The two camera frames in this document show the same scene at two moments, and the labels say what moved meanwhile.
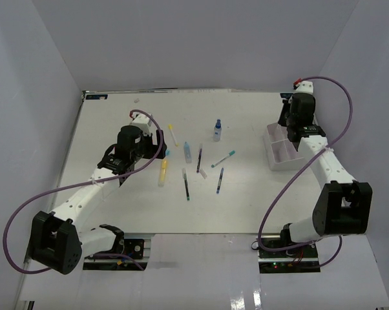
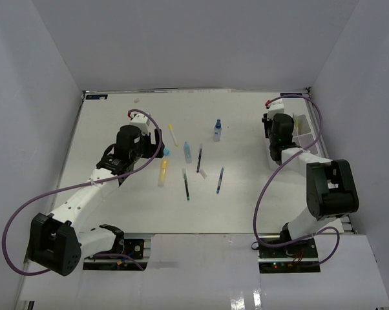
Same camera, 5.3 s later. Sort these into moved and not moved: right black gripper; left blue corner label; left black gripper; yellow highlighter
Moved: right black gripper
Not moved: yellow highlighter; left black gripper; left blue corner label
